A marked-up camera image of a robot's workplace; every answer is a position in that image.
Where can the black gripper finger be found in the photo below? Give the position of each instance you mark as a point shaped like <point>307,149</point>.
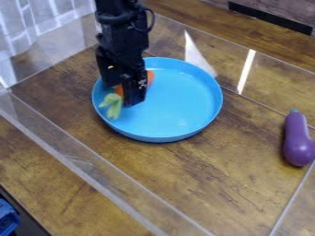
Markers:
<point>133,84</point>
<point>109,70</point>

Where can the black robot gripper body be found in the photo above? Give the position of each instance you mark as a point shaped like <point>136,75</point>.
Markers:
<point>124,36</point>

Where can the blue object at corner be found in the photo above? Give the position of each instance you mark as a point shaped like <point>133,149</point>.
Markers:
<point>9,218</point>

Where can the purple toy eggplant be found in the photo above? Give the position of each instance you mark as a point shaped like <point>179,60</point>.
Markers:
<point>299,147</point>

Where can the blue round plate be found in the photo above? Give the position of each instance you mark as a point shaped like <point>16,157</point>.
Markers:
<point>184,100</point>

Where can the clear acrylic enclosure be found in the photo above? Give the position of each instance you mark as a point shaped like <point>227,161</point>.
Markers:
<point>88,182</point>

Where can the black bar in background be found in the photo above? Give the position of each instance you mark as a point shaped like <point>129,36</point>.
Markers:
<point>273,19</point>

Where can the orange toy carrot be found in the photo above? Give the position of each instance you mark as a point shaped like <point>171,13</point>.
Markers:
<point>112,102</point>

